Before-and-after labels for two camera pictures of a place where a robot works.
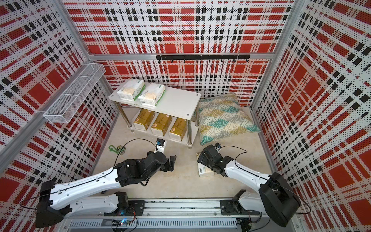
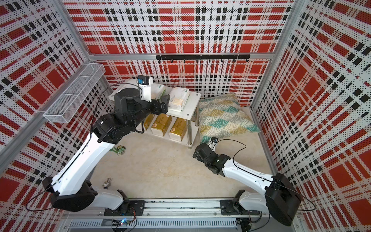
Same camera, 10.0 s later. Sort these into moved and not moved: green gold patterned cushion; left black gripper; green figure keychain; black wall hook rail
Moved: left black gripper
Not moved: green gold patterned cushion; black wall hook rail; green figure keychain
